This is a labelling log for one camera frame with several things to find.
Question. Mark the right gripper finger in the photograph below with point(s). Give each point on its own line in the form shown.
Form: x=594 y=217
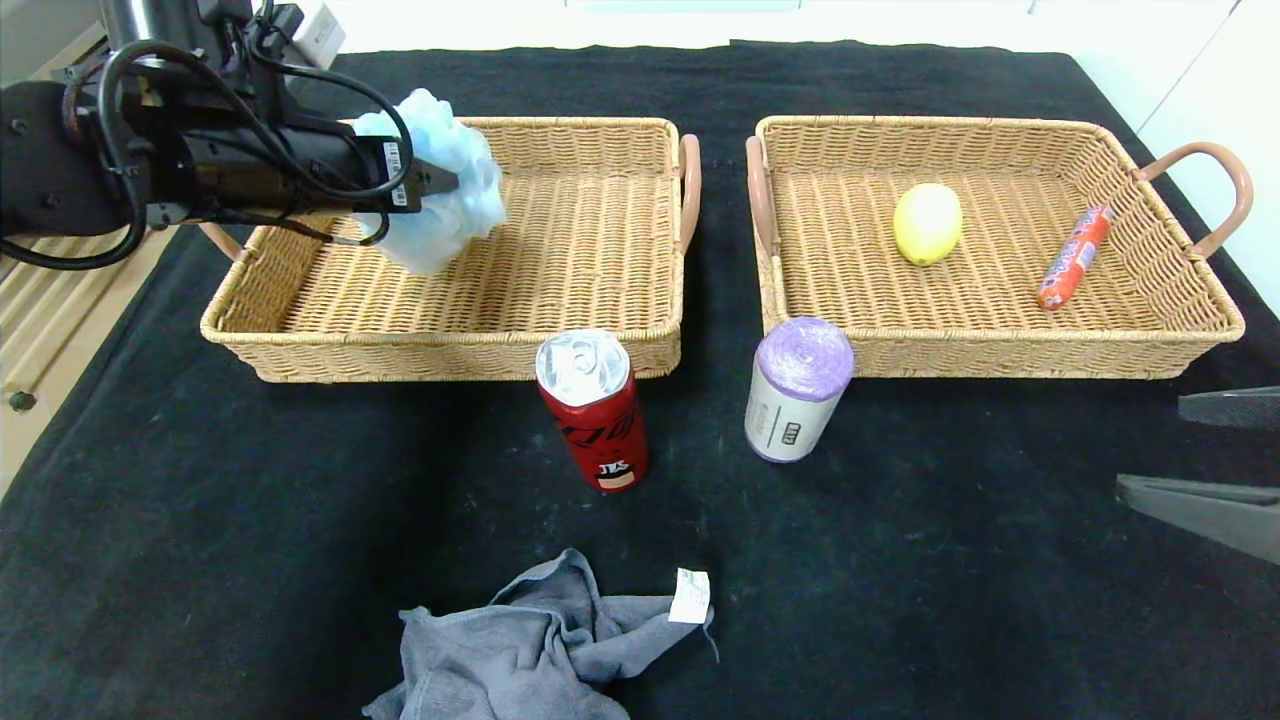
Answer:
x=1220 y=515
x=1240 y=410

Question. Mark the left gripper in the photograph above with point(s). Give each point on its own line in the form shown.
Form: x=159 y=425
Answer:
x=397 y=174

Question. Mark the light blue bath sponge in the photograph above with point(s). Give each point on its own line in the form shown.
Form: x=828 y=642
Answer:
x=450 y=220

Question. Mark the orange sausage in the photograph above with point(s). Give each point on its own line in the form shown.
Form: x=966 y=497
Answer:
x=1075 y=258

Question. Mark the yellow lemon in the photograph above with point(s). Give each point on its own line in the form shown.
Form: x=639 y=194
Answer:
x=925 y=225

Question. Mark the grey microfibre cloth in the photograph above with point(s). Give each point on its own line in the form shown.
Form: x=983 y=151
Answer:
x=520 y=650

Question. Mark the rectangular wicker basket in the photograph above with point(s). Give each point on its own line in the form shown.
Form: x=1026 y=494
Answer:
x=850 y=290
x=560 y=260

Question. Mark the white table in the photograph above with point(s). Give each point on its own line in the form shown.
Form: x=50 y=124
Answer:
x=500 y=25

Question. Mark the red soda can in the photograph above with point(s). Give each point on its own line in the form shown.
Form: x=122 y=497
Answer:
x=600 y=430

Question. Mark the black table cloth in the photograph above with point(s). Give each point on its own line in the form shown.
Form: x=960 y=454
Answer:
x=900 y=550

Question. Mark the wooden rack on wheels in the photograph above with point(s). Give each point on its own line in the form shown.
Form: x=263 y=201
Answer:
x=40 y=330

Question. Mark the purple trash bag roll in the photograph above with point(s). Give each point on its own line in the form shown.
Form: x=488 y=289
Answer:
x=790 y=410

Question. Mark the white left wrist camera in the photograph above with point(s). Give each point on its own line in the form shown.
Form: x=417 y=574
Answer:
x=322 y=35

